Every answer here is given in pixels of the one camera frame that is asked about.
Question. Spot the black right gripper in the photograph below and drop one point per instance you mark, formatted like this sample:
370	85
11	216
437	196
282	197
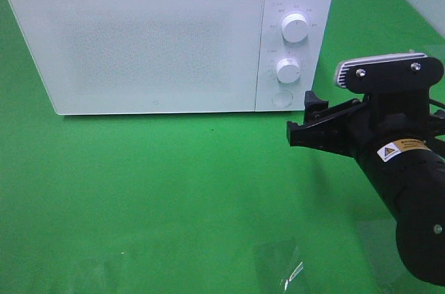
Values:
383	125

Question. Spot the round white door button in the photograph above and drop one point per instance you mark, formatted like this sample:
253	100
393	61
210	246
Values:
282	99

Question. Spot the white microwave knob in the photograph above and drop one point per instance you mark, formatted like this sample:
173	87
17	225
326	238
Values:
295	27
288	70

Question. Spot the white microwave door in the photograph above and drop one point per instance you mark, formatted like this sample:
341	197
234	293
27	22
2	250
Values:
144	56

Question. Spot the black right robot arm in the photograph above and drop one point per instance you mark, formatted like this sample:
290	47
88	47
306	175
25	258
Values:
411	185

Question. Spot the clear tape patch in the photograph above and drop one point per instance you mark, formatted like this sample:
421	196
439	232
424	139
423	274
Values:
279	267

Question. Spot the white microwave oven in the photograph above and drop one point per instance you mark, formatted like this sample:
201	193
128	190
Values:
273	48

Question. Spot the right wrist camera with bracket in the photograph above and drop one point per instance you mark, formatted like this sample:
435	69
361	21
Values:
389	73

